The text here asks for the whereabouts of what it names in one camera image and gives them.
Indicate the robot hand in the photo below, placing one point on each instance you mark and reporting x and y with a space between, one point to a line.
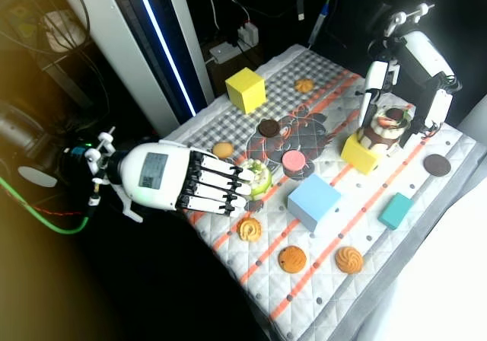
152 173
422 57

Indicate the chocolate drip toy cake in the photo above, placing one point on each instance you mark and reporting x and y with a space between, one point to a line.
384 133

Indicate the green cream toy cake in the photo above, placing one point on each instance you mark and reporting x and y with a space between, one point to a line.
260 177

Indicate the yellow foam cube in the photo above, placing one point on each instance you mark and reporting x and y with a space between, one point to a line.
359 158
245 90

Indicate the blue foam cube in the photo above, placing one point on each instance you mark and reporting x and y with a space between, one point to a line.
312 204

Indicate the tan round plain biscuit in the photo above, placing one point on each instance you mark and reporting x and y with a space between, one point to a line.
223 150

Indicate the dark chocolate sandwich cookie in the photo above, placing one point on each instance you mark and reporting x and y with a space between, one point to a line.
437 164
269 128

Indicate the golden swirl butter cookie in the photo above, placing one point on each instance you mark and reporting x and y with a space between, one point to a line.
249 229
349 259

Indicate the orange flower-shaped cookie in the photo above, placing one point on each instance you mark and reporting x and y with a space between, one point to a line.
304 85

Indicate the white column with blue light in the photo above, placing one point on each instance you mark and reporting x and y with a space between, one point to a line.
114 51

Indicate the white power strip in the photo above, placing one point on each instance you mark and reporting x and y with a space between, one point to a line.
224 51

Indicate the pink sandwich cookie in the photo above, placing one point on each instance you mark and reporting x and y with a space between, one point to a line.
293 160

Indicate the teal foam block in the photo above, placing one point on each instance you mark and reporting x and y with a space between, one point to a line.
395 211

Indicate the round orange-brown biscuit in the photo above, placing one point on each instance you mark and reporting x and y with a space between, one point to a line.
292 259

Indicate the white plug adapter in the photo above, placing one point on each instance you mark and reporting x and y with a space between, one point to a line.
248 34

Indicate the grey quilt with bear print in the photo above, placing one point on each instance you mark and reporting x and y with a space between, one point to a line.
342 299

